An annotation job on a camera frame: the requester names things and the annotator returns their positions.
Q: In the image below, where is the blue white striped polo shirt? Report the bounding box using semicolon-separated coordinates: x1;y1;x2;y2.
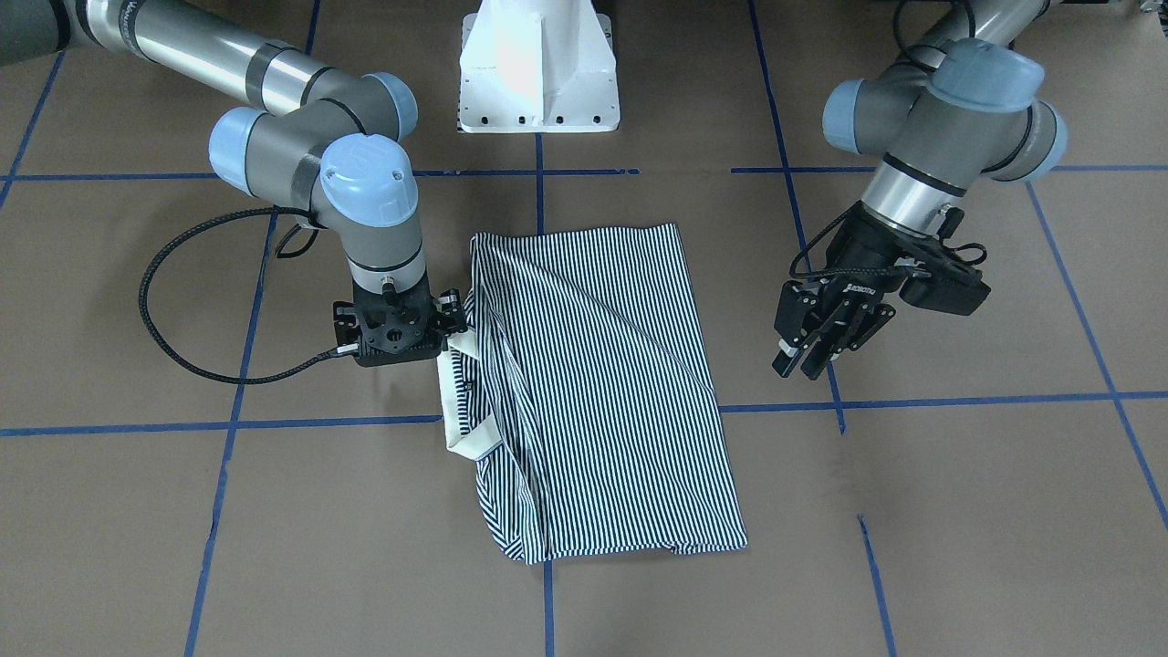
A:
437;224;748;565

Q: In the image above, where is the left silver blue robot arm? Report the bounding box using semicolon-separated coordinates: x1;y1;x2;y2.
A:
772;1;1069;380

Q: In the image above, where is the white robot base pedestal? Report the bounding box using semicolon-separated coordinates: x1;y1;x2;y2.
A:
456;1;621;134

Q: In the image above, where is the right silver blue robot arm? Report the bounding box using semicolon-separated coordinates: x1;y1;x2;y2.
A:
4;1;466;367

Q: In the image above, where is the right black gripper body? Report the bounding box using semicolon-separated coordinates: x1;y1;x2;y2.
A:
332;275;468;369

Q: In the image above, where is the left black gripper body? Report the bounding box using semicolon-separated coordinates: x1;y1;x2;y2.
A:
777;203;990;317

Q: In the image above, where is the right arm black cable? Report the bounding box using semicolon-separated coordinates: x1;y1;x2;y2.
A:
137;206;366;383

